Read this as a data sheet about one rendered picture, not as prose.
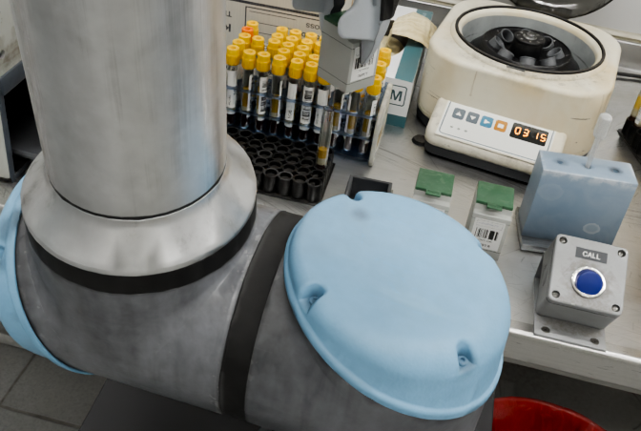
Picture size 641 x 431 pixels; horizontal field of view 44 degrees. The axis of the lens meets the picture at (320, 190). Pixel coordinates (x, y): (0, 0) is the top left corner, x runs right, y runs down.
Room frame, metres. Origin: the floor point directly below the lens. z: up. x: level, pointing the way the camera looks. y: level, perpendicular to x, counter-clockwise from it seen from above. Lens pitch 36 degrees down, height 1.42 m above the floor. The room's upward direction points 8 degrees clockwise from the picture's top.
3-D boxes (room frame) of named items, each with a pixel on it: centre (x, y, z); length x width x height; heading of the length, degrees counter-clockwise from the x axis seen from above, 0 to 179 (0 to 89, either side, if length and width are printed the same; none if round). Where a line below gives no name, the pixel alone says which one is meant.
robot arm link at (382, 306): (0.30, -0.04, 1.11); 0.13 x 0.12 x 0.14; 79
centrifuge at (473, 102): (0.97, -0.24, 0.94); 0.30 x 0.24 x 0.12; 163
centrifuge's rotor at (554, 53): (0.99, -0.25, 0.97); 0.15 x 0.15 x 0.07
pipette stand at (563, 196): (0.72, -0.28, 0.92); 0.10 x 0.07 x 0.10; 88
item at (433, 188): (0.70, -0.12, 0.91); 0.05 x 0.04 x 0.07; 172
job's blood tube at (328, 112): (0.76, 0.00, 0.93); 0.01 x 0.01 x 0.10
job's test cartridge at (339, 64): (0.73, -0.01, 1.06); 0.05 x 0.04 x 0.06; 45
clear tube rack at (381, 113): (0.87, 0.04, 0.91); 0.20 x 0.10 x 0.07; 82
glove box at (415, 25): (1.04, -0.07, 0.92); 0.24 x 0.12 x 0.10; 172
